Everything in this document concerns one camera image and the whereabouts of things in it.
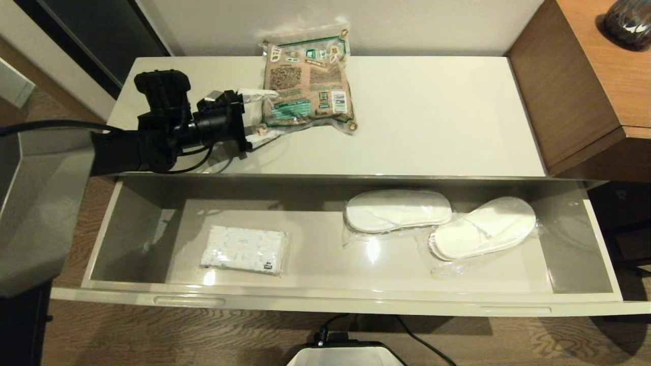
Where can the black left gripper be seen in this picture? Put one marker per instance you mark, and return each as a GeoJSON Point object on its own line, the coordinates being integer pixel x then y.
{"type": "Point", "coordinates": [221, 122]}

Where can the brown printed snack bag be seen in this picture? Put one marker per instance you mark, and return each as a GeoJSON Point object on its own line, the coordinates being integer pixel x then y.
{"type": "Point", "coordinates": [305, 86]}

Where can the beige cabinet drawer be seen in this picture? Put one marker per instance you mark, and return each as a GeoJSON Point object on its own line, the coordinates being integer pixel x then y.
{"type": "Point", "coordinates": [325, 259]}

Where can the white slippers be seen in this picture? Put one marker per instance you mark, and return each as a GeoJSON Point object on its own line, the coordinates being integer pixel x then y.
{"type": "Point", "coordinates": [396, 211]}
{"type": "Point", "coordinates": [483, 229]}

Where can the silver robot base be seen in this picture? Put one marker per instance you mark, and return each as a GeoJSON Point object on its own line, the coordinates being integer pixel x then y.
{"type": "Point", "coordinates": [346, 357]}

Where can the white tissue pack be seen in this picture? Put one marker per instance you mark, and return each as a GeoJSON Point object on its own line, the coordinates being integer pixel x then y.
{"type": "Point", "coordinates": [244, 249]}

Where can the dark glass door panel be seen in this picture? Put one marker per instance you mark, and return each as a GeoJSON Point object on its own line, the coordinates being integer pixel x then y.
{"type": "Point", "coordinates": [101, 35]}

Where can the brown wooden baseboard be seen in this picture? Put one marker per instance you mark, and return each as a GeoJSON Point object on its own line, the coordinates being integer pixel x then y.
{"type": "Point", "coordinates": [51, 77]}

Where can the pale grey panel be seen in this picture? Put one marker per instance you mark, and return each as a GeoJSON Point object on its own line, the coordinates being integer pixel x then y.
{"type": "Point", "coordinates": [12, 84]}

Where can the brown wooden side table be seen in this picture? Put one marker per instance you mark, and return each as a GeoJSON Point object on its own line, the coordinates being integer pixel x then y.
{"type": "Point", "coordinates": [574, 91]}

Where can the dark round vase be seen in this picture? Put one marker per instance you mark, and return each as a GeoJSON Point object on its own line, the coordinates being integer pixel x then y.
{"type": "Point", "coordinates": [630, 23]}

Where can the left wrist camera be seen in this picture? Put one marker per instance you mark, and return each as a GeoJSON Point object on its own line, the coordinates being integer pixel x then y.
{"type": "Point", "coordinates": [163, 91]}

